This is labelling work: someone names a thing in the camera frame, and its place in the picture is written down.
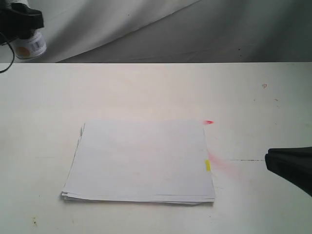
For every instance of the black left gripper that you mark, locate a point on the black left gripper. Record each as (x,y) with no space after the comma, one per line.
(28,21)

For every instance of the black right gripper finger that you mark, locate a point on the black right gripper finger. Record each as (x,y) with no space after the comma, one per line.
(292,164)

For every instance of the white spray paint can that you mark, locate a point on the white spray paint can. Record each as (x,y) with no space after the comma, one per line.
(30,48)

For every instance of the white backdrop cloth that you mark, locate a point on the white backdrop cloth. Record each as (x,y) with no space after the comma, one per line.
(72,27)

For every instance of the white paper stack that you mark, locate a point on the white paper stack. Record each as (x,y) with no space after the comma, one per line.
(130,161)

